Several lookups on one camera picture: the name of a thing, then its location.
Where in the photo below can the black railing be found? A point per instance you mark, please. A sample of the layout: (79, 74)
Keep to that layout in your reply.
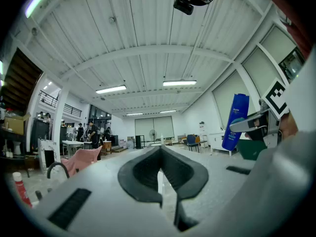
(71, 109)

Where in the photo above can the black faucet knob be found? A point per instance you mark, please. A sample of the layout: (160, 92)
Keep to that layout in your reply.
(38, 196)

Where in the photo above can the black head camera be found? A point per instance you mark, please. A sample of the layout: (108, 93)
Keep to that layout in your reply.
(184, 6)

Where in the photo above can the long ceiling light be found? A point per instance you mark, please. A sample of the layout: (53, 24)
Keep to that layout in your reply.
(111, 89)
(134, 114)
(179, 83)
(168, 111)

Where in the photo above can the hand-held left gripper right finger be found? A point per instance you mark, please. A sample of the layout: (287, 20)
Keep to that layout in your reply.
(197, 179)

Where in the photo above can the red shirt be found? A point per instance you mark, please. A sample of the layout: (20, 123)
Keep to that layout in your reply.
(291, 11)

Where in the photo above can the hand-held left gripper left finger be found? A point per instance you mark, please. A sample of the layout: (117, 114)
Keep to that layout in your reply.
(103, 181)

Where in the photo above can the dark green box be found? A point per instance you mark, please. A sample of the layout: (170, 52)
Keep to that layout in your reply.
(251, 149)

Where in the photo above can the black box unit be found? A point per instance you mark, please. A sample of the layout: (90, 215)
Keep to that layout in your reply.
(139, 142)

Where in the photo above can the black cabinet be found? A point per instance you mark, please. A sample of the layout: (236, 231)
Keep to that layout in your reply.
(40, 132)

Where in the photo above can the white sink table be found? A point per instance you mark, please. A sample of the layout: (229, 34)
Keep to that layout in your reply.
(72, 143)

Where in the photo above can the standing fan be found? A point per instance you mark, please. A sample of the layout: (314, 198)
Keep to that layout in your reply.
(153, 133)

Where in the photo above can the red bottle white cap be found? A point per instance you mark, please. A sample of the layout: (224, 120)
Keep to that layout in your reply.
(21, 189)

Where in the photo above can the marble pattern cabinet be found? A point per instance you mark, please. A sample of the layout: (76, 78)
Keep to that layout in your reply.
(48, 147)

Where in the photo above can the wooden side table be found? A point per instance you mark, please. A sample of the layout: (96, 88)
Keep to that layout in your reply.
(106, 146)

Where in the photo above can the pink cloth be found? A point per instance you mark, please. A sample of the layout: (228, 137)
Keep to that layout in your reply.
(79, 159)

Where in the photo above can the dark staircase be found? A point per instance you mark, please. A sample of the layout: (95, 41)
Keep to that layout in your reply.
(19, 80)

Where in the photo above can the dark blue rounded object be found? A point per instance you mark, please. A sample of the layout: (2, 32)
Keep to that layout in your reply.
(238, 107)

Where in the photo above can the person's right hand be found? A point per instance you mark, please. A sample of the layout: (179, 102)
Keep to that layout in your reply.
(289, 126)

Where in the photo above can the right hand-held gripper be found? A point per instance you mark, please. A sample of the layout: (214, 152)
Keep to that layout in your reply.
(275, 97)

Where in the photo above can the black table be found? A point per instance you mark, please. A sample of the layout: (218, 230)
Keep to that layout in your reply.
(12, 162)

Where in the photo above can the blue chair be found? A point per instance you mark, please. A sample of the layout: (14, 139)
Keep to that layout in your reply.
(192, 140)

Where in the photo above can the white cabinet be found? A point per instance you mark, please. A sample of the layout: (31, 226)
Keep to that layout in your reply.
(218, 141)

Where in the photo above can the open cardboard box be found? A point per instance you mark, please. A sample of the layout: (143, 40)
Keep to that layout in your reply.
(16, 123)

